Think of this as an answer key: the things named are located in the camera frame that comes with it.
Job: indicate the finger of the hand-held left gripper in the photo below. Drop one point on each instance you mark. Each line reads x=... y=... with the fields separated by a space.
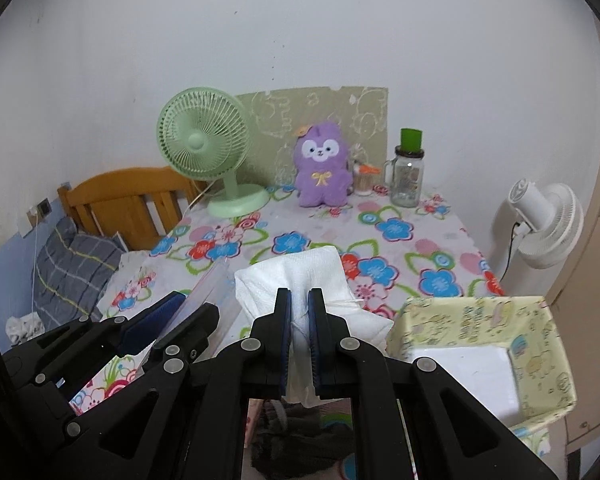
x=195 y=330
x=147 y=322

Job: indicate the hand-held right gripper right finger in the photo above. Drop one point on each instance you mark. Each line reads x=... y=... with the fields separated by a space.
x=314 y=350

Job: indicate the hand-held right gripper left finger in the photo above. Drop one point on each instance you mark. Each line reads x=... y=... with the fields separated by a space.
x=284 y=345

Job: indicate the clear plastic bag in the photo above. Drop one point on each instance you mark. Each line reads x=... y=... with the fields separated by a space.
x=207 y=285

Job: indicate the white tissue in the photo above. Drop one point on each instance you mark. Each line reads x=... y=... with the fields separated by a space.
x=300 y=272

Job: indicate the yellow cartoon print storage box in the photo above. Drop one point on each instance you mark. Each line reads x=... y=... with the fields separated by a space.
x=540 y=340

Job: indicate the dark grey cloth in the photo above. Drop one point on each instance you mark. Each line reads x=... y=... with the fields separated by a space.
x=300 y=435

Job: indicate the grey plaid pillow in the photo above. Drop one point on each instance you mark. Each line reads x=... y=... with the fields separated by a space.
x=75 y=270

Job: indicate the white cloth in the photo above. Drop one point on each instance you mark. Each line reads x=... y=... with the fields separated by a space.
x=22 y=327

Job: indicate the cotton swab container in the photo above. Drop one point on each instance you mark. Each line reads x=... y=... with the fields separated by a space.
x=365 y=180

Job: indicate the purple plush toy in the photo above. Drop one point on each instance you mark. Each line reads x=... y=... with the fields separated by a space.
x=322 y=170

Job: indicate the glass jar mug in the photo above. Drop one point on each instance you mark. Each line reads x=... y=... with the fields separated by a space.
x=407 y=180

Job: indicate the green desk fan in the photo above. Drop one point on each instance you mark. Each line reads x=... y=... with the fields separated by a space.
x=200 y=135

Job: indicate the green plastic cup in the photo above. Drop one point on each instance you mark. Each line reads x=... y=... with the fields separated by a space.
x=412 y=141

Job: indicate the white standing fan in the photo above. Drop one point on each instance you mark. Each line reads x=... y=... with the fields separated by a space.
x=550 y=225

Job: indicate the green patterned wall panel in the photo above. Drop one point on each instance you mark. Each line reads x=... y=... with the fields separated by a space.
x=280 y=115

